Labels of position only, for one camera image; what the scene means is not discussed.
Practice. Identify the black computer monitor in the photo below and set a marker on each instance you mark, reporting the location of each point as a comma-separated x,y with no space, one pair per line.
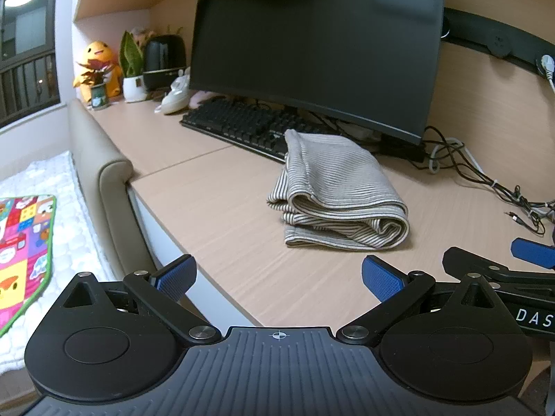
312,43

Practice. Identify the red-leaf plant in green pot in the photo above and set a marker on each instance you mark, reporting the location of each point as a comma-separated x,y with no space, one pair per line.
99,95

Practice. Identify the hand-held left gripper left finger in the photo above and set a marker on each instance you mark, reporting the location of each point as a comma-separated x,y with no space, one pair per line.
177,278

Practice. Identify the striped grey white garment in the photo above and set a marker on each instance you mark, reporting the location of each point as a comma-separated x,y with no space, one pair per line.
338,173

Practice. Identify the dark framed window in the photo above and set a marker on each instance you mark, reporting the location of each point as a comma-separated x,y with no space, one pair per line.
26,52

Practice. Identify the black computer keyboard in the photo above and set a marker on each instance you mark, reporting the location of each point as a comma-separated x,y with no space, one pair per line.
243,121

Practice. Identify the small beige plush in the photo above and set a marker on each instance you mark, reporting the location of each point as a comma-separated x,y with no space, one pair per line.
141,37

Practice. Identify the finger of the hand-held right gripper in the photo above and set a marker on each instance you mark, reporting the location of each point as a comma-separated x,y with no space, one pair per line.
535,251
520,276

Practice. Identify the beige padded headboard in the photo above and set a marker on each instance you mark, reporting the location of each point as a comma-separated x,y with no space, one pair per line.
108,173

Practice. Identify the snake plant in white pot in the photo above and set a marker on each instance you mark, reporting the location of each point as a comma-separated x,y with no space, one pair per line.
133,89

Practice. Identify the white quilted bed cover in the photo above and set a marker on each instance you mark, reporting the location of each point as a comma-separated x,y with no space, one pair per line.
73,225

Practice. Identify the colourful printed mat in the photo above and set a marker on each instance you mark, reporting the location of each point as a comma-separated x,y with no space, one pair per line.
26,247

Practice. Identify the black rounded appliance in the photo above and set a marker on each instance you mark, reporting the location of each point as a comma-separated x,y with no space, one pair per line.
162,58

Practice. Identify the yellow plush toy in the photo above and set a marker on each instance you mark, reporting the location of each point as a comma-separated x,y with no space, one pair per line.
97,54

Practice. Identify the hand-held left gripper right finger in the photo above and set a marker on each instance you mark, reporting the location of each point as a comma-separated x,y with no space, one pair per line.
381,279

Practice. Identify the small pink object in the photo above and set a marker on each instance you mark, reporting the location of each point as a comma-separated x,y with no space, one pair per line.
197,97

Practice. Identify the black wall socket rail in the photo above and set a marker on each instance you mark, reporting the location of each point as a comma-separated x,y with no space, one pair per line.
477,26

